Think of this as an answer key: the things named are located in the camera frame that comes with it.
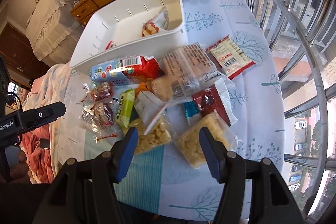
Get red striped chocolate snack packet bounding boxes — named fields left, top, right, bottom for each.
left=105, top=40, right=116, bottom=50

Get white plastic storage bin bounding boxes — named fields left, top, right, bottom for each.
left=70, top=0, right=188, bottom=75

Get blue foil snack packet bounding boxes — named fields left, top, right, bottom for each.
left=183, top=101, right=202, bottom=126

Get dark red snowflake snack packet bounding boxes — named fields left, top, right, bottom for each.
left=191, top=77, right=238, bottom=126

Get metal window guard bars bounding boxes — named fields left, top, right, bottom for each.
left=246, top=0, right=335, bottom=223

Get beige soda cracker pack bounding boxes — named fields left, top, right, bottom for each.
left=134, top=75, right=173, bottom=124

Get green small snack packet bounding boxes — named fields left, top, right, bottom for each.
left=116, top=89, right=135, bottom=128

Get blue red biscuit pack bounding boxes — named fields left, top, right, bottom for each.
left=89, top=56, right=164, bottom=86

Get white clear rice cake bag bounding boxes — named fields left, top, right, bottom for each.
left=79, top=105, right=124, bottom=146

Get person hand holding gripper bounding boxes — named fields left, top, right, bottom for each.
left=10, top=150, right=30, bottom=184

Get beige red edged snack packet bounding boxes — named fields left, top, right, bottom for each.
left=206, top=36, right=255, bottom=80

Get large clear printed cake pack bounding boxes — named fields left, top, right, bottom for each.
left=162, top=43, right=224, bottom=100

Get puffed corn snack bag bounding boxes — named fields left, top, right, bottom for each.
left=130, top=115, right=172, bottom=155

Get white lace covered furniture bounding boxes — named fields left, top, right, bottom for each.
left=26, top=0, right=83, bottom=67

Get yellow rice cracker bag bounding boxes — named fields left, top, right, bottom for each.
left=175, top=111, right=239, bottom=169

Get nut candy clear packet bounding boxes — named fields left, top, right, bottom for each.
left=81, top=82, right=114, bottom=104

